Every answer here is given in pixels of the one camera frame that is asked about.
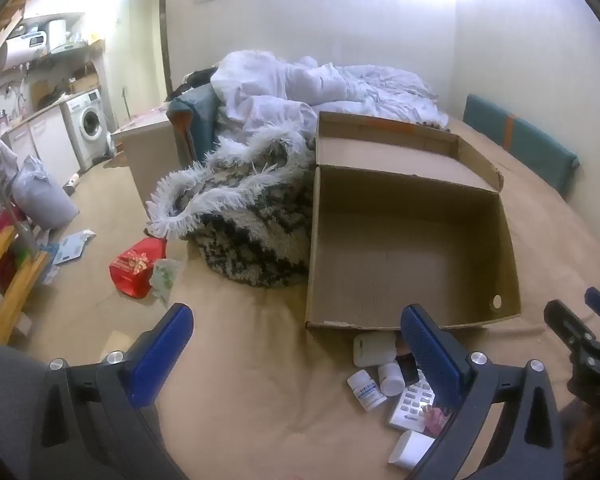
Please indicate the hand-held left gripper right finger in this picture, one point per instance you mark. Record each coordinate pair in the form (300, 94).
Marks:
(430, 355)

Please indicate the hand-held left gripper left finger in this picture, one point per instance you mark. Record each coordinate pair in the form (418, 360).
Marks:
(160, 355)

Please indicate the plain white pill bottle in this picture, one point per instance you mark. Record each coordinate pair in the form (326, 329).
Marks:
(391, 380)

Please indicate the white remote control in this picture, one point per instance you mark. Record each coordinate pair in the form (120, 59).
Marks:
(415, 402)

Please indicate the white square plastic bottle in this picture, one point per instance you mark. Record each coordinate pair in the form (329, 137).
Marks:
(375, 349)

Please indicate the white pill bottle blue label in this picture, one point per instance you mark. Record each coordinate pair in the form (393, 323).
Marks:
(367, 392)

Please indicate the white plastic cup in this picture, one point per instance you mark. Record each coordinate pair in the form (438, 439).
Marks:
(410, 450)

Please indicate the brown cardboard box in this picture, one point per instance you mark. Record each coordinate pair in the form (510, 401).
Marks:
(405, 260)

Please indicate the green plastic bag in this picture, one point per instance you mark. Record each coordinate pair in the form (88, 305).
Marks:
(165, 275)

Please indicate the red gift bag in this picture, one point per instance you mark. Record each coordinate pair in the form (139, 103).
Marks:
(130, 270)

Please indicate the white blue paper package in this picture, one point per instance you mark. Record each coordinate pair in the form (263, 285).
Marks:
(72, 247)

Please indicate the black white shaggy blanket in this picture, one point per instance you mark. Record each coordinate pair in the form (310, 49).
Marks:
(240, 240)

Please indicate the yellow wooden chair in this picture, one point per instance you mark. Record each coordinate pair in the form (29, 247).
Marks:
(10, 305)

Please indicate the person's grey pants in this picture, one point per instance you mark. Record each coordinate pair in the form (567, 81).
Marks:
(10, 410)

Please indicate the teal cushion with orange stripe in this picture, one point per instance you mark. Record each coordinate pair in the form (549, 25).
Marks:
(195, 115)
(530, 145)

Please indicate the grey plastic bag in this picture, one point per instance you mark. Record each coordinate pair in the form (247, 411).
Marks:
(45, 200)

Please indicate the beige nightstand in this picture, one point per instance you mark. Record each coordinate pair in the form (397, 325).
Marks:
(150, 160)

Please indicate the white kitchen cabinet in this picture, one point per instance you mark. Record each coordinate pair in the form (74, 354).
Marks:
(50, 145)

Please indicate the white washing machine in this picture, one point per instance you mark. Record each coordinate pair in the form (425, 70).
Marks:
(90, 125)

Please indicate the dark cloth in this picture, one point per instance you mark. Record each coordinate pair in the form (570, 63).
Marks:
(200, 77)

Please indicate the white duvet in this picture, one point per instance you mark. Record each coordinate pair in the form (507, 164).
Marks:
(280, 80)

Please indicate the white kitchen container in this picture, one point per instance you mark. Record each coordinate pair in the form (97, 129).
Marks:
(58, 35)

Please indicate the white water heater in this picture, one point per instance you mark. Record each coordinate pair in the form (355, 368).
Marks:
(25, 47)

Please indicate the dark door frame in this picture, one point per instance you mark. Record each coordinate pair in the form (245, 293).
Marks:
(165, 45)

